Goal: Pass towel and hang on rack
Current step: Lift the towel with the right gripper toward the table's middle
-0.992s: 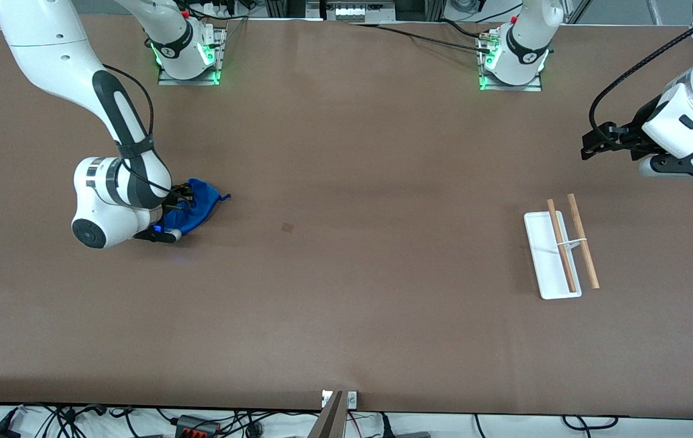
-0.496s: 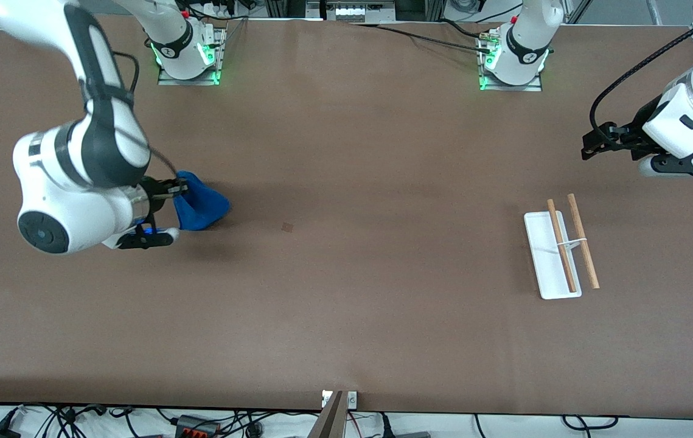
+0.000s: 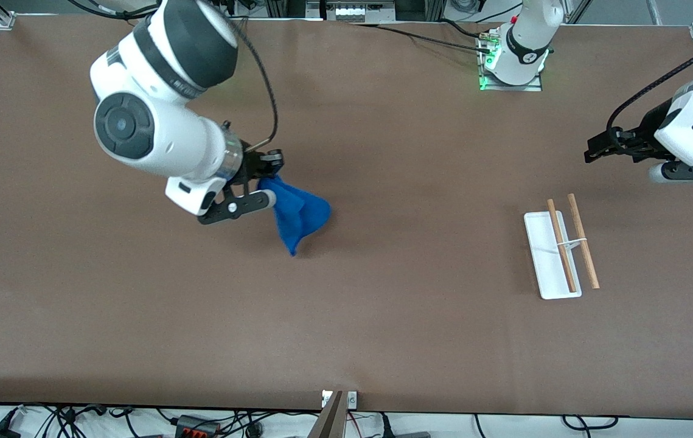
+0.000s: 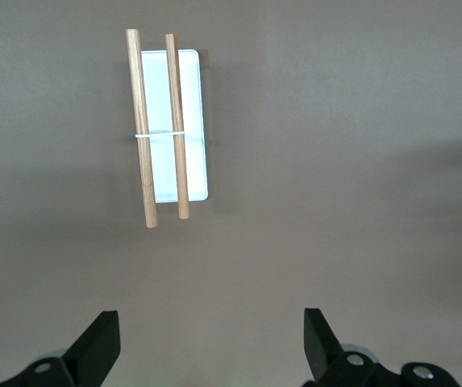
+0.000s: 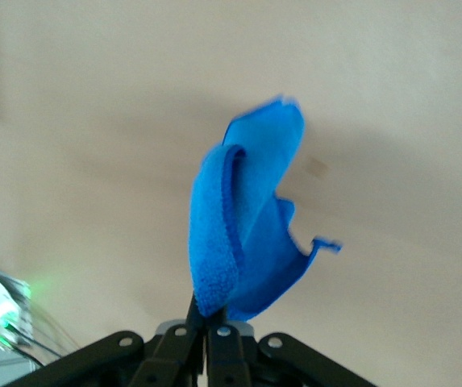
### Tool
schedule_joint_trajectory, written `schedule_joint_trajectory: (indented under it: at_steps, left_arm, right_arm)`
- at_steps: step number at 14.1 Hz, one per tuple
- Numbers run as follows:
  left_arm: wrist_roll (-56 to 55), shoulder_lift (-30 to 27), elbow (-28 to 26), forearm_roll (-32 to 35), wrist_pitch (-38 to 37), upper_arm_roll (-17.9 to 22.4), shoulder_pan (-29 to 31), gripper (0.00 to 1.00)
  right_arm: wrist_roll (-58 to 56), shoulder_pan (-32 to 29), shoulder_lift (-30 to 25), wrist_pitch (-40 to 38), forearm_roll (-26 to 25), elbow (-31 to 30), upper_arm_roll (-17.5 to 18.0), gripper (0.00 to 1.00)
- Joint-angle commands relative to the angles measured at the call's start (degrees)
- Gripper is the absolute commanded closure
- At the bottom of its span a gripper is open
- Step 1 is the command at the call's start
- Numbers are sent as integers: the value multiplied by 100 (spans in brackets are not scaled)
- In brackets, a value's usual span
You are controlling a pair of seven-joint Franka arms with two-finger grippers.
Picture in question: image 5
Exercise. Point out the blue microfibre towel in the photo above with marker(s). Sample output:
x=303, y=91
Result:
x=250, y=209

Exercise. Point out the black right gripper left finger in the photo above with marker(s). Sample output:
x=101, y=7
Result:
x=162, y=359

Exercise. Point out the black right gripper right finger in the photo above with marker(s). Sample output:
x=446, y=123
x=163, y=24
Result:
x=230, y=359

